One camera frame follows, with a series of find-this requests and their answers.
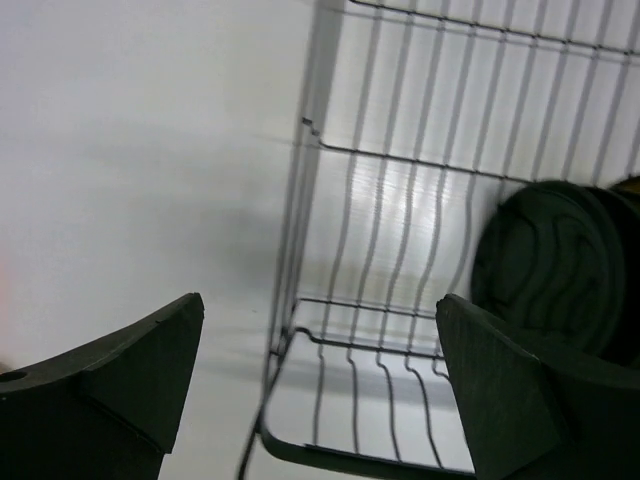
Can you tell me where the black wire dish rack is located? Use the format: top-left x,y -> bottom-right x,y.
238,1 -> 639,479

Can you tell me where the yellow patterned plate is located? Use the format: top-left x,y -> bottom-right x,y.
611,175 -> 640,195

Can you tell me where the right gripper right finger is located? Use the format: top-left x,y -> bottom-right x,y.
436,294 -> 639,479

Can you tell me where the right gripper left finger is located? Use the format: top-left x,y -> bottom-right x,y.
1,293 -> 205,479

